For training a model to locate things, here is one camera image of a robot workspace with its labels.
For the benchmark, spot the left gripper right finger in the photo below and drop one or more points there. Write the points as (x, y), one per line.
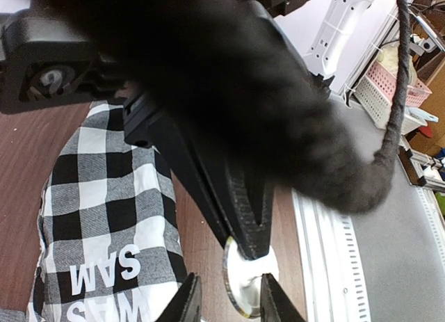
(275, 305)

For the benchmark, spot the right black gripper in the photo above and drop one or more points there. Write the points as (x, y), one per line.
(45, 64)

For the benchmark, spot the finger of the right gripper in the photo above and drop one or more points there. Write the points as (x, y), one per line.
(252, 197)
(201, 176)

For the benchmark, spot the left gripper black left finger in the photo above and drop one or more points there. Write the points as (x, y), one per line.
(186, 304)

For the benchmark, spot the round gold brooch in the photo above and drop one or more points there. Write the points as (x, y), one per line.
(242, 278)

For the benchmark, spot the black white checkered shirt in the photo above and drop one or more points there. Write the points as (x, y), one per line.
(110, 248)

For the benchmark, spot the white plastic basket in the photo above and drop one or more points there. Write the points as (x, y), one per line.
(374, 102)

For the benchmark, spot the aluminium front rail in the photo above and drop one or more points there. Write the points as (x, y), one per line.
(334, 282)

